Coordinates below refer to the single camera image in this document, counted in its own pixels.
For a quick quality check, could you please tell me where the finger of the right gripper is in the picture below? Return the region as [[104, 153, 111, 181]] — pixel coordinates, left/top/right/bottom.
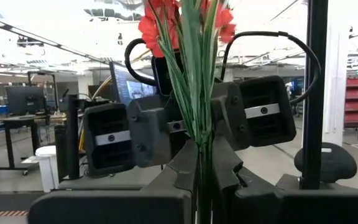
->
[[126, 94, 176, 169], [210, 81, 252, 152]]

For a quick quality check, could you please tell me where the red artificial flower spray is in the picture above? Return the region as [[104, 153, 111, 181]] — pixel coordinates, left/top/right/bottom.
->
[[137, 0, 237, 224]]

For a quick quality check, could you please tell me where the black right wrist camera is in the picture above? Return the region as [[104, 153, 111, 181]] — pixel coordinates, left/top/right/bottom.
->
[[152, 51, 183, 96]]

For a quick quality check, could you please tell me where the yellow plug power cable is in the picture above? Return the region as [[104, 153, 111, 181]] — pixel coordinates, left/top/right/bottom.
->
[[78, 75, 113, 152]]

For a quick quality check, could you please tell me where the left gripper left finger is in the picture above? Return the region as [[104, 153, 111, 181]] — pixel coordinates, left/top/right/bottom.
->
[[28, 139, 198, 224]]

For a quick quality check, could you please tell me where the black vertical post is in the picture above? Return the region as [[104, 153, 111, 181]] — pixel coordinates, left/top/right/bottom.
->
[[301, 0, 329, 190]]

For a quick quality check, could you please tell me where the lit computer monitor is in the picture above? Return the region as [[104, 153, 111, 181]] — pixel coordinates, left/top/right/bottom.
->
[[109, 61, 158, 107]]

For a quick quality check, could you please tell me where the black stand post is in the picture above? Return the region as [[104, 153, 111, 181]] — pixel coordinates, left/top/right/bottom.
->
[[67, 94, 81, 180]]

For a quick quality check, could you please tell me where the black cylinder post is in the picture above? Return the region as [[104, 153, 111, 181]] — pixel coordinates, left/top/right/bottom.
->
[[54, 124, 69, 184]]

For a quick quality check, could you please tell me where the long black gripper cable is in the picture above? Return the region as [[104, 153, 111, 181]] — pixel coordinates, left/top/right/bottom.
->
[[221, 30, 322, 107]]

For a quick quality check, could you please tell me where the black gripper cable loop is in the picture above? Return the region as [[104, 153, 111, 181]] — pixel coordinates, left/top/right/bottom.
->
[[124, 37, 157, 88]]

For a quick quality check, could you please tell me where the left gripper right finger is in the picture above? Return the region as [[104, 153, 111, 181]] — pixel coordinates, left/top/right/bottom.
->
[[213, 138, 358, 224]]

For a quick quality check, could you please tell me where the black rounded housing white label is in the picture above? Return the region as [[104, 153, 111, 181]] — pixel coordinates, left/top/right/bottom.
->
[[293, 142, 358, 184]]

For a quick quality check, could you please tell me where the dark office monitor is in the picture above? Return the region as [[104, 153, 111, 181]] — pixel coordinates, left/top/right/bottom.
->
[[4, 86, 46, 116]]

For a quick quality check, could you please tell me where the white waste bin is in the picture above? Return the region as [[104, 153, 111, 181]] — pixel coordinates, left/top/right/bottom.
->
[[35, 145, 60, 193]]

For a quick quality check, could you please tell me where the black office desk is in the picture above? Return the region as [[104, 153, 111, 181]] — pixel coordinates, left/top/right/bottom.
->
[[0, 114, 48, 177]]

